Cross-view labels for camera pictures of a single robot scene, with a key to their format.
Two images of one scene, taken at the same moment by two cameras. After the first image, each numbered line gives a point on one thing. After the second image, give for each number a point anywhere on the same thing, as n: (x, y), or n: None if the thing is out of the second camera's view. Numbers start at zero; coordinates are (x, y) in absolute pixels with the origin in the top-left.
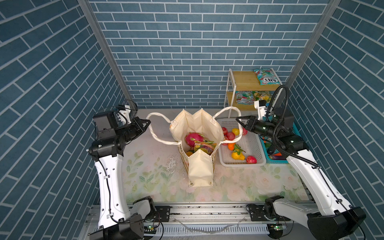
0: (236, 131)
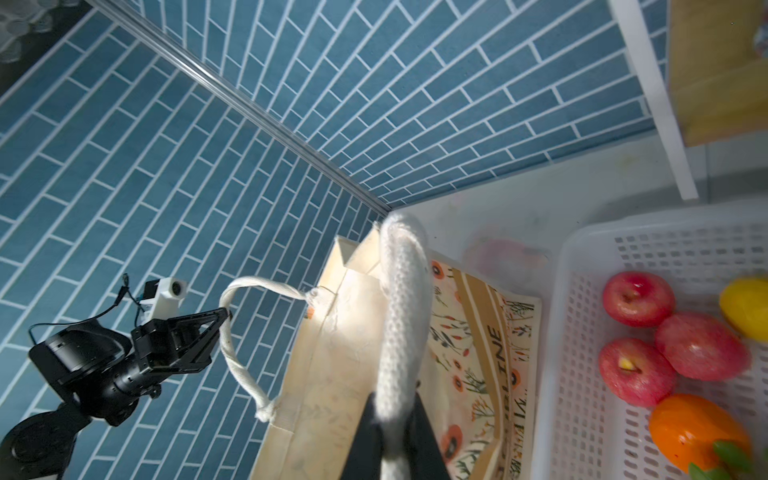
0: (744, 302)
